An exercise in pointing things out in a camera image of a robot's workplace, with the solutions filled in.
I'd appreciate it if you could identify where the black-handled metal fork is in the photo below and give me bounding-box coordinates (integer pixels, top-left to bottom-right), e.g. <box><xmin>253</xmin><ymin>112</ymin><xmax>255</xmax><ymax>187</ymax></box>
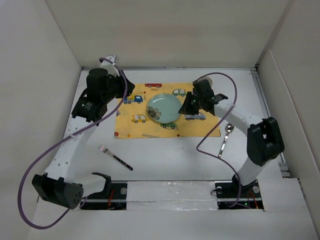
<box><xmin>98</xmin><ymin>145</ymin><xmax>134</xmax><ymax>171</ymax></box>

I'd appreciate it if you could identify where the green flower plate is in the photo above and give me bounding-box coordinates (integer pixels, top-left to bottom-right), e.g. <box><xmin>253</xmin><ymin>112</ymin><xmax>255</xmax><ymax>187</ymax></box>
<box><xmin>146</xmin><ymin>93</ymin><xmax>182</xmax><ymax>124</ymax></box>

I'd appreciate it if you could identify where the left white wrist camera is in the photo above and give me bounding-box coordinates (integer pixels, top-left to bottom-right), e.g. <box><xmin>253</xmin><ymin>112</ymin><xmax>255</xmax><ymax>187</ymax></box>
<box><xmin>99</xmin><ymin>54</ymin><xmax>118</xmax><ymax>75</ymax></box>

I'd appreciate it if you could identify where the purple ceramic mug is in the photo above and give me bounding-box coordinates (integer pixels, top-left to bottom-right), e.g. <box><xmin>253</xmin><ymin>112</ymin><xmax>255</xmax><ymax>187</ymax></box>
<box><xmin>204</xmin><ymin>77</ymin><xmax>213</xmax><ymax>86</ymax></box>

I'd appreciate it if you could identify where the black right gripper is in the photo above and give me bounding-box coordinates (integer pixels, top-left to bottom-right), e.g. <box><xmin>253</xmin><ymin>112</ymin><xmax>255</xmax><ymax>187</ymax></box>
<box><xmin>178</xmin><ymin>92</ymin><xmax>203</xmax><ymax>116</ymax></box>

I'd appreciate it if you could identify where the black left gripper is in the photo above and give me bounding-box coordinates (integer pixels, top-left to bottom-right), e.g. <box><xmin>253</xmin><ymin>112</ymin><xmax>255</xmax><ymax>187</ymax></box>
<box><xmin>102</xmin><ymin>70</ymin><xmax>135</xmax><ymax>104</ymax></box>

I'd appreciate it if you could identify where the silver metal spoon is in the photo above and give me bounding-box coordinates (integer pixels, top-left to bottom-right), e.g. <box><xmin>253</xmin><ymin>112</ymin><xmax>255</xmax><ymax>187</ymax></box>
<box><xmin>218</xmin><ymin>123</ymin><xmax>234</xmax><ymax>158</ymax></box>

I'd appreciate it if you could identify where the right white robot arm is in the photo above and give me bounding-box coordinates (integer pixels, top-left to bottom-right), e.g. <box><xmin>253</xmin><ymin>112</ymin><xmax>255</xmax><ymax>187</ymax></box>
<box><xmin>179</xmin><ymin>79</ymin><xmax>285</xmax><ymax>197</ymax></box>

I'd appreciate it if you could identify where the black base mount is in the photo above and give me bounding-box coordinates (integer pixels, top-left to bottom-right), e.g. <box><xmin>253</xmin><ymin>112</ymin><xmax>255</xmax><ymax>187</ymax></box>
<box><xmin>210</xmin><ymin>180</ymin><xmax>264</xmax><ymax>210</ymax></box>
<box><xmin>79</xmin><ymin>181</ymin><xmax>128</xmax><ymax>211</ymax></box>

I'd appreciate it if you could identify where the yellow car-print placemat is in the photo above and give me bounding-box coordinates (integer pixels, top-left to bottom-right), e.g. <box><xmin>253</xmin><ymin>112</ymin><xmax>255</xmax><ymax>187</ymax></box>
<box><xmin>114</xmin><ymin>83</ymin><xmax>219</xmax><ymax>139</ymax></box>

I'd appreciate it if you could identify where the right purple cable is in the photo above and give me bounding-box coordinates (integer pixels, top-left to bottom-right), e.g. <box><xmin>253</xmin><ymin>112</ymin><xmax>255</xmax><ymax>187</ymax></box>
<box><xmin>193</xmin><ymin>72</ymin><xmax>247</xmax><ymax>208</ymax></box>

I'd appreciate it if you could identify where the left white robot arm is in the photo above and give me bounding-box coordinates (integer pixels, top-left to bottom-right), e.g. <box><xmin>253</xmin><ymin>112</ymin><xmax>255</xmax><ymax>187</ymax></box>
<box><xmin>32</xmin><ymin>68</ymin><xmax>135</xmax><ymax>210</ymax></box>

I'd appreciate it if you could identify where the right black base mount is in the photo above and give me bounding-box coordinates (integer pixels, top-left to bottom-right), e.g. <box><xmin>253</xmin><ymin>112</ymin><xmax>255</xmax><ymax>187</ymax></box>
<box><xmin>210</xmin><ymin>180</ymin><xmax>264</xmax><ymax>210</ymax></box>

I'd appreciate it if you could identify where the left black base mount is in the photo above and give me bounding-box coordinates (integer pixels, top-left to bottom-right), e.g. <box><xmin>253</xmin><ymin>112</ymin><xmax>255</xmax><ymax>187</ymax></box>
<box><xmin>79</xmin><ymin>181</ymin><xmax>128</xmax><ymax>211</ymax></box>

